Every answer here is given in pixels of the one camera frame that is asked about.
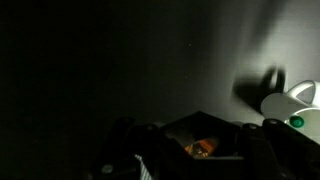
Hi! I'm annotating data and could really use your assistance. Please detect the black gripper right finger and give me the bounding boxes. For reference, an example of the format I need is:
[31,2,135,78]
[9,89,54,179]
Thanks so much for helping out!
[233,118,320,180]

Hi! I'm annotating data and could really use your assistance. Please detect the white mug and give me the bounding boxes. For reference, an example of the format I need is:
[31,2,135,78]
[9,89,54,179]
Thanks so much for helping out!
[259,79,320,145]

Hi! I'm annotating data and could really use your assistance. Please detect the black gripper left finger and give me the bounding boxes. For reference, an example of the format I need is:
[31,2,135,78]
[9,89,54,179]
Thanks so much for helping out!
[88,116,188,180]

